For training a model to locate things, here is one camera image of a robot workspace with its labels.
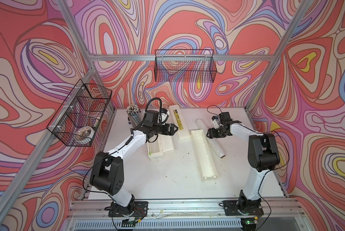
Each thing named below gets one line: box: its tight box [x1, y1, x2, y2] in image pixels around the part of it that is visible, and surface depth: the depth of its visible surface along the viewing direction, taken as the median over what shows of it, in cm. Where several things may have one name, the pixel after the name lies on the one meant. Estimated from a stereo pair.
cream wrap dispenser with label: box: [146, 133, 175, 161], surface depth 90 cm
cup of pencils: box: [126, 104, 142, 128], surface depth 97 cm
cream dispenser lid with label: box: [168, 104, 191, 140], surface depth 110 cm
